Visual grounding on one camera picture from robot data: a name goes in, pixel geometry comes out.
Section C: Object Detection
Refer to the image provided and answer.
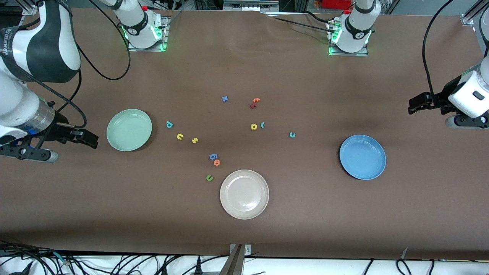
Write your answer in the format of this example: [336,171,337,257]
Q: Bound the green plate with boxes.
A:
[106,109,153,152]

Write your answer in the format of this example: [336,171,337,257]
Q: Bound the blue plate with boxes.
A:
[339,134,387,180]

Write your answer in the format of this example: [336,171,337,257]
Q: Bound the red box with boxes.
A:
[321,0,354,10]

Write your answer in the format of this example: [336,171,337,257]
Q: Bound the brown table cover mat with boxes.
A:
[0,8,489,260]

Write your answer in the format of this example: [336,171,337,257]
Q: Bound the beige plate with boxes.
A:
[220,169,270,220]

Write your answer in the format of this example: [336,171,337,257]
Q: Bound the grey metal box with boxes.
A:
[223,0,280,12]

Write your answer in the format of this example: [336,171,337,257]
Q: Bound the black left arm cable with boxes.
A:
[422,0,455,98]

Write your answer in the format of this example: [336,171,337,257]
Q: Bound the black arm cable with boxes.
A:
[23,0,131,128]
[422,0,455,98]

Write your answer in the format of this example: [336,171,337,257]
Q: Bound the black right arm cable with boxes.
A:
[23,0,131,128]

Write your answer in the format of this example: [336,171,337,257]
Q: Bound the aluminium frame profile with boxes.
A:
[460,0,489,26]
[19,0,39,16]

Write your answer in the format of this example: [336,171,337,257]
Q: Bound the teal cable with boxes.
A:
[53,250,72,267]

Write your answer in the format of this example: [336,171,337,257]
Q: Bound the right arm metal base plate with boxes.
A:
[127,15,169,52]

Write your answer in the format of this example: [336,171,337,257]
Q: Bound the black base cable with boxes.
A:
[266,15,332,31]
[303,11,340,23]

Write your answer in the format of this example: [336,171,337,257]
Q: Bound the looped black cable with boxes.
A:
[395,259,413,275]

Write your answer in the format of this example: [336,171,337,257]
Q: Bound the metal table bracket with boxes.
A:
[220,244,253,275]

